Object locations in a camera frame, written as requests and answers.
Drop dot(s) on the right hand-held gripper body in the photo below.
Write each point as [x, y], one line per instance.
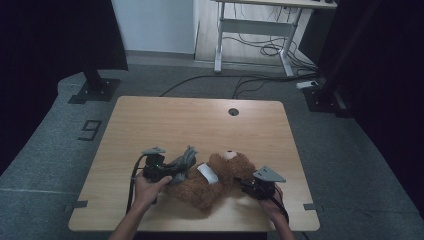
[265, 188]

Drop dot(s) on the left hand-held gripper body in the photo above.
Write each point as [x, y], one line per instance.
[155, 166]

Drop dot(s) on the brown plush teddy bear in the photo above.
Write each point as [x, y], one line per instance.
[200, 193]

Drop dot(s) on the person's right hand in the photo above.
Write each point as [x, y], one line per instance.
[278, 206]

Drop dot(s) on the person's left hand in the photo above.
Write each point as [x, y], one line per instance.
[148, 193]

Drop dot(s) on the light wooden table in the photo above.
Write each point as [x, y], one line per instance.
[166, 120]

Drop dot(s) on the grey tape strip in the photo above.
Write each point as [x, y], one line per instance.
[77, 204]
[312, 206]

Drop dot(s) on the dark floor socket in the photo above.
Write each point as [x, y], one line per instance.
[90, 130]

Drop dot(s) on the black stand base left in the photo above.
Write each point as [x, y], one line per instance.
[95, 88]

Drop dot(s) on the black stand base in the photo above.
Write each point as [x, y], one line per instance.
[328, 98]
[95, 88]

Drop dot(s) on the black stand base right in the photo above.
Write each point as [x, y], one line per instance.
[328, 98]

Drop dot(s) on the white power strip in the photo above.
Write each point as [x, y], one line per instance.
[307, 84]

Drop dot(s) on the black curtain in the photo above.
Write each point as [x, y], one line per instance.
[383, 83]
[50, 66]

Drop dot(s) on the white desk frame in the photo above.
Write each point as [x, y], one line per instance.
[256, 26]

